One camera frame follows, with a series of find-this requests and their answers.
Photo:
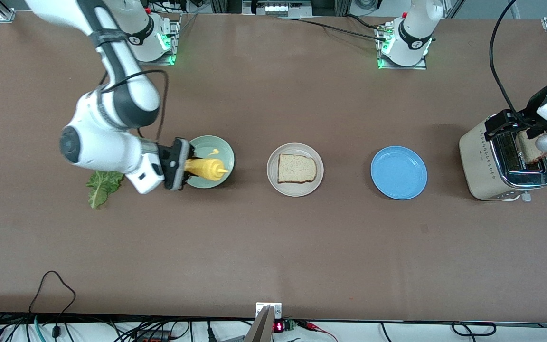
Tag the small red LED board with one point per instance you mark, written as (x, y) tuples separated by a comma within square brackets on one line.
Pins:
[(283, 326)]

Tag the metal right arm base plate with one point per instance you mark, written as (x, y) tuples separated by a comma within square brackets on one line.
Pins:
[(176, 38)]

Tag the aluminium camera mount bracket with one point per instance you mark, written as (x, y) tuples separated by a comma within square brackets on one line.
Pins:
[(266, 323)]

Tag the red clip lead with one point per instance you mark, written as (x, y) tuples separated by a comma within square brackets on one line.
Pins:
[(309, 325)]

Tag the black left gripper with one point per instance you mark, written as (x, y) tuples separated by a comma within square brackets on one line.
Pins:
[(535, 103)]

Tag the beige chrome two-slot toaster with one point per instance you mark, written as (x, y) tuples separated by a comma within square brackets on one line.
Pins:
[(480, 166)]

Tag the blue plate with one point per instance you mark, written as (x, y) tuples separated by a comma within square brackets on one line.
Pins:
[(399, 172)]

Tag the toasted bread slice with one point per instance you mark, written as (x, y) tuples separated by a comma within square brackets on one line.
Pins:
[(532, 149), (297, 168)]

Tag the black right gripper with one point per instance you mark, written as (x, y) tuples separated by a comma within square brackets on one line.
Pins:
[(167, 157)]

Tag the mint green plate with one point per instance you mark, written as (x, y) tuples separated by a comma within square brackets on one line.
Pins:
[(223, 152)]

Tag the yellow squeeze bottle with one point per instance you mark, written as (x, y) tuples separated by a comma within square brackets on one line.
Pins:
[(207, 168)]

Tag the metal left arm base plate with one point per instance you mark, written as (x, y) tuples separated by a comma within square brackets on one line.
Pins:
[(401, 67)]

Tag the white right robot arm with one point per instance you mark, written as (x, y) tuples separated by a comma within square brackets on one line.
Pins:
[(136, 99)]

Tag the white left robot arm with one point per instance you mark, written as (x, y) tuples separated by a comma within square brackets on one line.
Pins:
[(413, 33)]

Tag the white lit device box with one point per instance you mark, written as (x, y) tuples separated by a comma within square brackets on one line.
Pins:
[(276, 8)]

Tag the green lettuce leaf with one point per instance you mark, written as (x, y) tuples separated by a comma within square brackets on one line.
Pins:
[(100, 187)]

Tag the beige plate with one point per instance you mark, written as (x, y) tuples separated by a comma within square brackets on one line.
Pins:
[(296, 148)]

